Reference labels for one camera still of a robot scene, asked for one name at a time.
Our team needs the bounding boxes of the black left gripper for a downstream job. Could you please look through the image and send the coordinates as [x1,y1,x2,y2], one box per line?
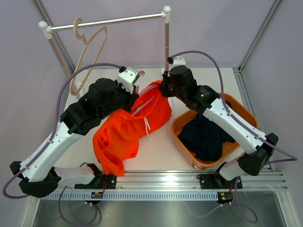
[98,79,139,121]

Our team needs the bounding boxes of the pink plastic hanger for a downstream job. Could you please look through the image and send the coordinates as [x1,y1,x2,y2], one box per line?
[131,80,161,116]

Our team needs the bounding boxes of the orange shorts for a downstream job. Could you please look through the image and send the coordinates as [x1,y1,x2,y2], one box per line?
[92,93,172,176]

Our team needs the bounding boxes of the navy blue shorts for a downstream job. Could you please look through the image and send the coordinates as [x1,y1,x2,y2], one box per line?
[178,114,235,161]

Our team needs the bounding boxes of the beige plastic hanger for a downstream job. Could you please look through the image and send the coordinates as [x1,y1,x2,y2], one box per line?
[70,17,108,98]

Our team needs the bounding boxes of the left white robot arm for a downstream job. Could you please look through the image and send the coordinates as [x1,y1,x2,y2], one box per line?
[10,78,139,198]

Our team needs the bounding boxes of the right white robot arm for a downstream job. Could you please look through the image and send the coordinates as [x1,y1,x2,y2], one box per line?
[160,65,278,188]

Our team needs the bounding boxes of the orange plastic basket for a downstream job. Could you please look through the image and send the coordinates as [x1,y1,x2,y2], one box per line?
[170,92,259,171]

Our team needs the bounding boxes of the silver clothes rack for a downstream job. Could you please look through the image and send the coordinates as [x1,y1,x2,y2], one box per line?
[38,6,171,78]

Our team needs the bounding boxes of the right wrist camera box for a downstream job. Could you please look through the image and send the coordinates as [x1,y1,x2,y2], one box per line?
[168,56,186,76]

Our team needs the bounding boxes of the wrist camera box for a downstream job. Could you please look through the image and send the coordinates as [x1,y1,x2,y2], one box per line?
[168,56,186,76]
[117,67,140,94]

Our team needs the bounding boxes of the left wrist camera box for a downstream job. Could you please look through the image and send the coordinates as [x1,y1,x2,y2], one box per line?
[117,67,140,94]

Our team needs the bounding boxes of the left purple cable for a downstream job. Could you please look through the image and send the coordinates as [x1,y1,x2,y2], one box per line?
[2,62,126,225]

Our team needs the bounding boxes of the purple cable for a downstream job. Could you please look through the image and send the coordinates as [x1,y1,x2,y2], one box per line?
[169,50,299,223]
[2,62,126,225]

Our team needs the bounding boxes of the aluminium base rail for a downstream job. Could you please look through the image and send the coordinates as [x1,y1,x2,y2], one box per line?
[47,171,289,201]

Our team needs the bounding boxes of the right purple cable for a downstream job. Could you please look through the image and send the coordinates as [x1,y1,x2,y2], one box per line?
[169,50,299,223]

